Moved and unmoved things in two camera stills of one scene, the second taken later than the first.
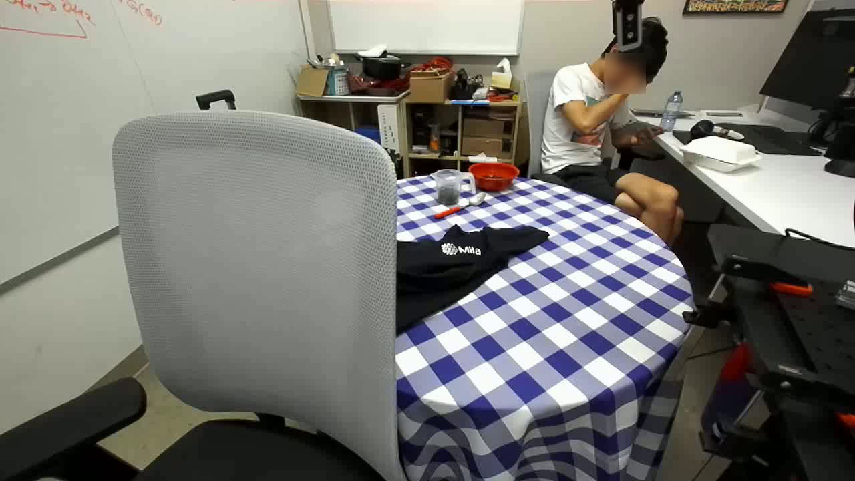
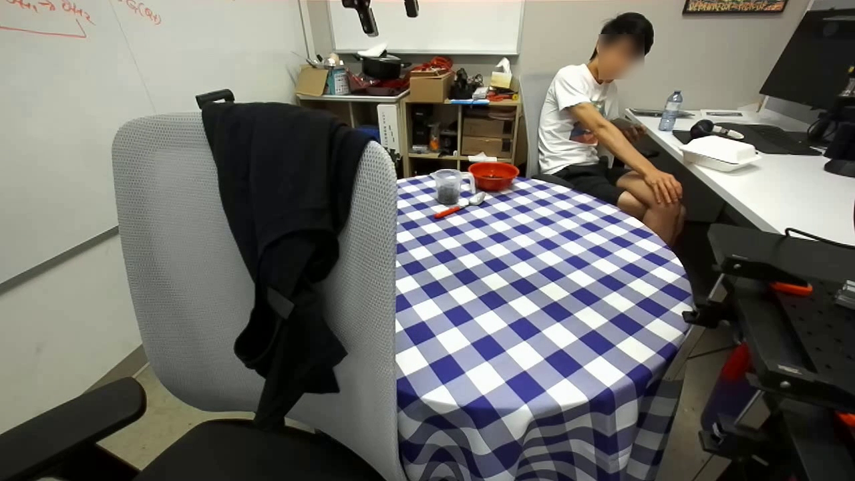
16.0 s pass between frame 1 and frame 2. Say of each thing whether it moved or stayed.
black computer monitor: stayed
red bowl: stayed
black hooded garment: moved
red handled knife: stayed
